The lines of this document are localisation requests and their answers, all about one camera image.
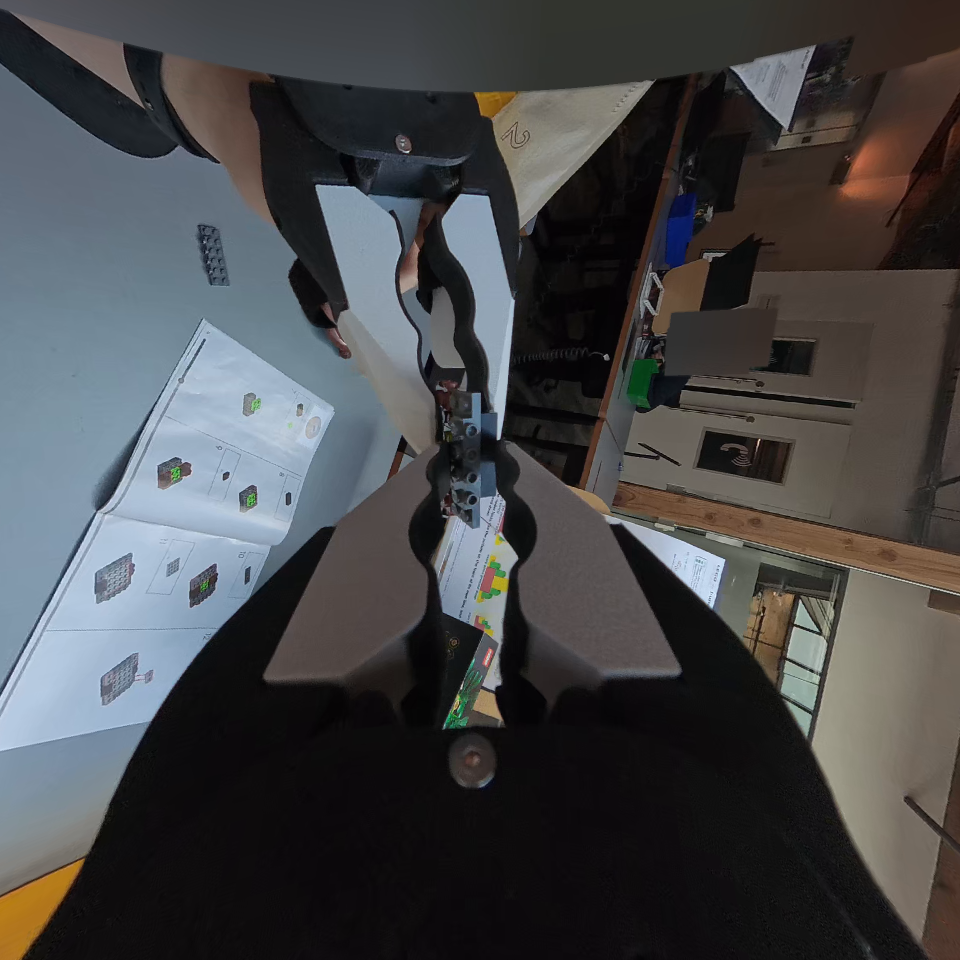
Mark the black bamboo set box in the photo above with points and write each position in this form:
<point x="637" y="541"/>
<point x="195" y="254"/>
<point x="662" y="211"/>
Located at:
<point x="469" y="675"/>

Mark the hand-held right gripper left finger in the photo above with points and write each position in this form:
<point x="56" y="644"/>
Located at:
<point x="352" y="600"/>

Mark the beige paper bag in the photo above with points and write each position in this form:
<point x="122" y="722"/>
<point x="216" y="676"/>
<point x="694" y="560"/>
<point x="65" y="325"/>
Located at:
<point x="570" y="142"/>

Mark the printed instruction sheet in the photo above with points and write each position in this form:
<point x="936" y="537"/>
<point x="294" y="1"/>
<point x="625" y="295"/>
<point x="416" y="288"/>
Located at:
<point x="487" y="555"/>

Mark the grey desk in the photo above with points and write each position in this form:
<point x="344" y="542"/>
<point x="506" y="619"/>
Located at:
<point x="90" y="337"/>

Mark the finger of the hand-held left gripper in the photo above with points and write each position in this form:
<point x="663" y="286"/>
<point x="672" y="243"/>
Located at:
<point x="491" y="300"/>
<point x="367" y="285"/>

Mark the blue plastic bin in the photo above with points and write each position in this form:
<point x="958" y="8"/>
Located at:
<point x="684" y="217"/>

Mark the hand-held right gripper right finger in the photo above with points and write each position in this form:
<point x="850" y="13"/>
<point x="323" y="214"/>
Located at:
<point x="592" y="600"/>

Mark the dark grey brick plate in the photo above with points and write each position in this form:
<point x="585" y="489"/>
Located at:
<point x="214" y="255"/>

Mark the person's left hand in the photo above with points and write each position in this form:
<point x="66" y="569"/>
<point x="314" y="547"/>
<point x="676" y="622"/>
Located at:
<point x="217" y="112"/>

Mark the small green plastic bin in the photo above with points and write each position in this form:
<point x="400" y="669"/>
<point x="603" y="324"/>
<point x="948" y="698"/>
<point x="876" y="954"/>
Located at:
<point x="643" y="382"/>

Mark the white paper sheet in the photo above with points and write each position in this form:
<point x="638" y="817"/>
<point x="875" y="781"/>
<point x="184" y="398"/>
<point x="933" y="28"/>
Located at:
<point x="772" y="75"/>

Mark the black wristband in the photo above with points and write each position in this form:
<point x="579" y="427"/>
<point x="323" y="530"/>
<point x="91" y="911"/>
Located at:
<point x="154" y="97"/>

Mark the instruction booklet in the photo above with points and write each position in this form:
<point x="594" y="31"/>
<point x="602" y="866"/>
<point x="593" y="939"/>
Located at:
<point x="187" y="525"/>

